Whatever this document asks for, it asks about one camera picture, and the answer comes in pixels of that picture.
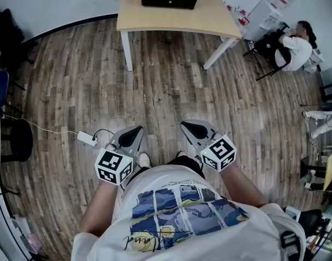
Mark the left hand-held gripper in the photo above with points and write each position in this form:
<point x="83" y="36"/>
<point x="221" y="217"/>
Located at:
<point x="111" y="163"/>

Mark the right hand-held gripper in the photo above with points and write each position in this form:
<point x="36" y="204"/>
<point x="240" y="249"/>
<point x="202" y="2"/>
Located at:
<point x="219" y="152"/>

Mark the person's right forearm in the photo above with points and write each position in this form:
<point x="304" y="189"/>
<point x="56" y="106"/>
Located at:
<point x="242" y="189"/>

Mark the person's left forearm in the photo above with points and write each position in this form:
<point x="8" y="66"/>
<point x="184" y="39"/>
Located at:
<point x="100" y="208"/>

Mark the person's left white shoe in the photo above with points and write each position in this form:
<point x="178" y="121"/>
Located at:
<point x="144" y="160"/>

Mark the person's white shoe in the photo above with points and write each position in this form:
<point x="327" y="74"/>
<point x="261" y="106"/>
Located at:
<point x="144" y="160"/>
<point x="181" y="154"/>

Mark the person's right white shoe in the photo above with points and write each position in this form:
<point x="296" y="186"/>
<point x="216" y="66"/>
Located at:
<point x="181" y="154"/>

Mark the black shorts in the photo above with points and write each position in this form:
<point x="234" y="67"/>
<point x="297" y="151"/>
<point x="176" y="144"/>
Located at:
<point x="186" y="163"/>

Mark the white power strip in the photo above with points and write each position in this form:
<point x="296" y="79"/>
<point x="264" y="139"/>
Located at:
<point x="87" y="138"/>

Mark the white printed t-shirt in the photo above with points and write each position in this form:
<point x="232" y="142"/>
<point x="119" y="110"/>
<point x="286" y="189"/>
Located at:
<point x="168" y="213"/>

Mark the black folding chair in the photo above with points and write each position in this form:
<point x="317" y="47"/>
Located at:
<point x="275" y="70"/>

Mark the black stool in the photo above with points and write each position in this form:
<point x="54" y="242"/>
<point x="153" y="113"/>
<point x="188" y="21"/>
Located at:
<point x="19" y="140"/>

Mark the light wooden table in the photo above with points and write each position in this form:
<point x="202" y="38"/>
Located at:
<point x="177" y="20"/>

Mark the clear water jug red cap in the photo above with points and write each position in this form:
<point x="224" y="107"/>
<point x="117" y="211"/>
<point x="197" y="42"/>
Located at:
<point x="242" y="11"/>
<point x="245" y="21"/>
<point x="231" y="7"/>

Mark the white water dispenser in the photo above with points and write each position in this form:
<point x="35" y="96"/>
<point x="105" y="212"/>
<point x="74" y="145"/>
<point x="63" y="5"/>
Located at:
<point x="259" y="18"/>

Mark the black swivel chair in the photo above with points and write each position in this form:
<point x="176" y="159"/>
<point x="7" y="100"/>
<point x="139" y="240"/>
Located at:
<point x="310" y="222"/>

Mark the black office chair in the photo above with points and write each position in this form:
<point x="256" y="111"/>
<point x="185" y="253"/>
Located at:
<point x="5" y="28"/>

